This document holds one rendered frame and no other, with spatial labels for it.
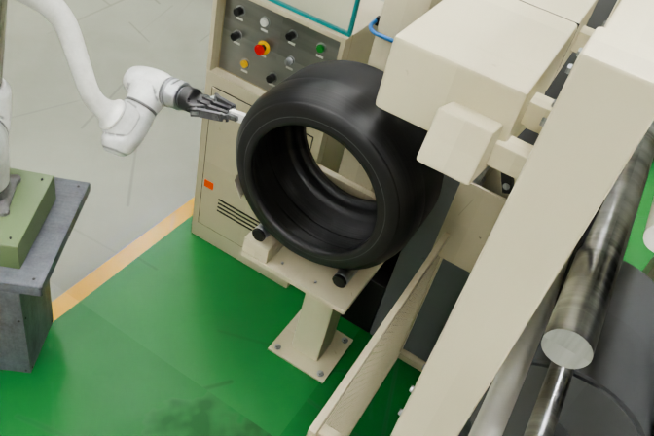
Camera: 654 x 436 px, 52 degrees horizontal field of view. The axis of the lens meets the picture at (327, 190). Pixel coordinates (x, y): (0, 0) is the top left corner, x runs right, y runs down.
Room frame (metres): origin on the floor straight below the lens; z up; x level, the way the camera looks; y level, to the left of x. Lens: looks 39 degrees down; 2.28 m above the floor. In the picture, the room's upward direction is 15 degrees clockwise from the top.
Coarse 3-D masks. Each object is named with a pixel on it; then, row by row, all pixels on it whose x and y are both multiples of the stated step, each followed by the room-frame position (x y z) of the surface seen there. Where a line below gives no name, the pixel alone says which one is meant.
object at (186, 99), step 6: (186, 90) 1.62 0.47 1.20; (192, 90) 1.62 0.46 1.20; (198, 90) 1.64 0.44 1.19; (180, 96) 1.60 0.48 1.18; (186, 96) 1.60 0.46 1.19; (192, 96) 1.62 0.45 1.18; (198, 96) 1.63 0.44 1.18; (180, 102) 1.60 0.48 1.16; (186, 102) 1.59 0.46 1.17; (192, 102) 1.59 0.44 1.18; (198, 102) 1.60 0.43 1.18; (210, 102) 1.61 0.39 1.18; (180, 108) 1.61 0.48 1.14; (186, 108) 1.59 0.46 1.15; (204, 108) 1.59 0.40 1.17
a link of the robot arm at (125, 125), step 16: (32, 0) 1.49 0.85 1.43; (48, 0) 1.52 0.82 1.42; (48, 16) 1.52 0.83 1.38; (64, 16) 1.54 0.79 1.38; (64, 32) 1.53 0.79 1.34; (80, 32) 1.56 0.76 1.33; (64, 48) 1.52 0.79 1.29; (80, 48) 1.53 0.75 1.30; (80, 64) 1.52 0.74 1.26; (80, 80) 1.50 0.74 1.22; (96, 96) 1.51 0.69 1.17; (96, 112) 1.50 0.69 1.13; (112, 112) 1.52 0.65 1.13; (128, 112) 1.54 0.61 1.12; (144, 112) 1.58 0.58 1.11; (112, 128) 1.50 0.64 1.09; (128, 128) 1.51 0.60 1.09; (144, 128) 1.55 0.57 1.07; (112, 144) 1.48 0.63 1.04; (128, 144) 1.50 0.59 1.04
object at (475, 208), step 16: (480, 176) 1.58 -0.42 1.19; (496, 176) 1.69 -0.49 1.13; (464, 192) 1.53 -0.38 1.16; (480, 192) 1.51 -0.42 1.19; (496, 192) 1.68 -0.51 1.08; (464, 208) 1.52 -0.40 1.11; (480, 208) 1.51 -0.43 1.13; (496, 208) 1.49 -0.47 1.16; (448, 224) 1.53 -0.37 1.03; (464, 224) 1.52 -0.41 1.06; (480, 224) 1.50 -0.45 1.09; (448, 240) 1.52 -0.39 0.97; (464, 240) 1.51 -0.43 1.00; (480, 240) 1.49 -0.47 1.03; (448, 256) 1.52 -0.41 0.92; (464, 256) 1.50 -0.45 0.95
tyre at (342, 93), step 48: (288, 96) 1.42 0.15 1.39; (336, 96) 1.39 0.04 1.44; (240, 144) 1.43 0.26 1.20; (288, 144) 1.67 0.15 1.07; (384, 144) 1.32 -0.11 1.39; (288, 192) 1.58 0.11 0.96; (336, 192) 1.61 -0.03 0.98; (384, 192) 1.28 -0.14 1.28; (432, 192) 1.39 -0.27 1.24; (288, 240) 1.36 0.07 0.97; (336, 240) 1.46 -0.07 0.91; (384, 240) 1.27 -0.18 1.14
